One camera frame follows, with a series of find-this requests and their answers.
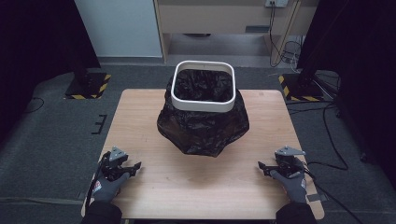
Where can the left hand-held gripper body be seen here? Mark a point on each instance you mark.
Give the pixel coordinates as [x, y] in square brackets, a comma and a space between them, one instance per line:
[115, 155]

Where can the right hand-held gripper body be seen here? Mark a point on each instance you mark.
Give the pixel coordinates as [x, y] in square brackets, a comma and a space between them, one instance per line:
[289, 161]

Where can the black plastic trash bag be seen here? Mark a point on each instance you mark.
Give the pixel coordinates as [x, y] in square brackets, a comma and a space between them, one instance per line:
[202, 133]

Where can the person's right hand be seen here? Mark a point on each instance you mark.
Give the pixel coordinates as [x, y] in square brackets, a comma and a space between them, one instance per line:
[294, 186]

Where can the person's left hand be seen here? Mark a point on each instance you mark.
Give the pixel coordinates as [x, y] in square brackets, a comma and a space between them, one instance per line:
[106, 189]

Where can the black stand with striped base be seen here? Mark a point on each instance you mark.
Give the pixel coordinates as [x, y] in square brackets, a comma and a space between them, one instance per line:
[87, 87]
[302, 88]

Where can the white panel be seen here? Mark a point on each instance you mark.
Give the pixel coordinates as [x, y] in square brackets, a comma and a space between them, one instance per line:
[118, 28]

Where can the black curtain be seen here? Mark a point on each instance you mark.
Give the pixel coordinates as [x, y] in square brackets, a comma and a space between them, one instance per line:
[37, 46]
[361, 46]

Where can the white wall socket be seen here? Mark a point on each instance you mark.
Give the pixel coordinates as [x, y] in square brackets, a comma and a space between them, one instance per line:
[277, 2]

